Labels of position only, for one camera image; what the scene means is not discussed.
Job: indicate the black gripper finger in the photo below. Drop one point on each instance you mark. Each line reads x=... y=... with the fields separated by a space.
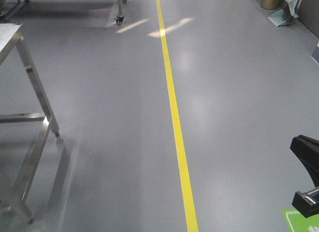
x=307 y=203
x=306 y=150

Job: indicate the gold waste bin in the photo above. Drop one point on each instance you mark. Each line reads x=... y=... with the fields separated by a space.
x=270 y=4

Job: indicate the green floor sticker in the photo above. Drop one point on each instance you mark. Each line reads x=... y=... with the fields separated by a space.
x=296 y=222

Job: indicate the green dustpan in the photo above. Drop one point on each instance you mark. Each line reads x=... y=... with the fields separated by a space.
x=287 y=15

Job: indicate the steel table frame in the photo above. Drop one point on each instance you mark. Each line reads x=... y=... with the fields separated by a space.
x=12 y=199

